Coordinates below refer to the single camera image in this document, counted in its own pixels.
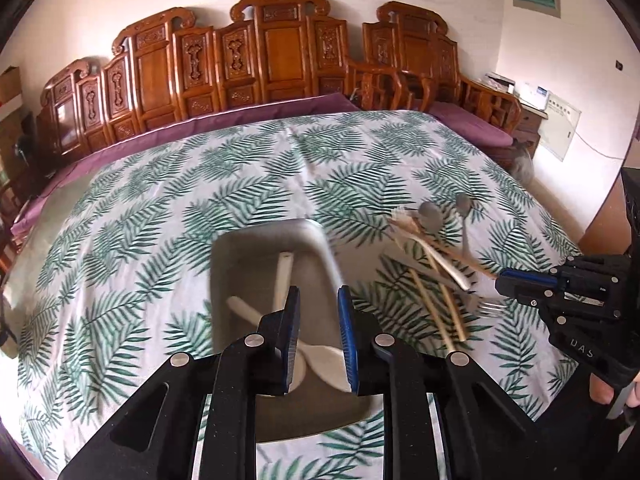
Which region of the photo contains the bamboo chopstick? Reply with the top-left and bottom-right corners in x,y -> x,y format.
426,252 -> 468,342
409,266 -> 457,354

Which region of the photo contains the large metal spoon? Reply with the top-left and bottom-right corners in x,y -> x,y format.
418,202 -> 480,314

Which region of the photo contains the metal fork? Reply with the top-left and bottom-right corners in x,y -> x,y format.
383,249 -> 506,316

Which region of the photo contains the white ceramic spoon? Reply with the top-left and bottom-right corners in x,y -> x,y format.
227,296 -> 352,392

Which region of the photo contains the metal rectangular tray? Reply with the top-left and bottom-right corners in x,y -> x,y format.
209,219 -> 382,442

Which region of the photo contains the person's right hand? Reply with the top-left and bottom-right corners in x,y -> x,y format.
589,374 -> 640,408

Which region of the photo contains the wooden side cabinet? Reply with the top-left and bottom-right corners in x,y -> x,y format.
512,103 -> 548,157

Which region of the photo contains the purple bench cushion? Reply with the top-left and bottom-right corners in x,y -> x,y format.
10,93 -> 513,238

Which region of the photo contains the green leaf patterned tablecloth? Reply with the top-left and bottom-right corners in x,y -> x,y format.
2,110 -> 578,472

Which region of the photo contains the white box on cabinet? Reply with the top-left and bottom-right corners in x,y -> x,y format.
514,81 -> 549,112

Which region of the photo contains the carved wooden bench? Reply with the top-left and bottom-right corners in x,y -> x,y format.
35,0 -> 522,170

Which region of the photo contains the cardboard boxes stack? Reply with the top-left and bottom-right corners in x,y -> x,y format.
0,66 -> 24,126

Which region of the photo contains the white paper wall chart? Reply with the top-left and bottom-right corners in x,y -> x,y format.
539,92 -> 582,160

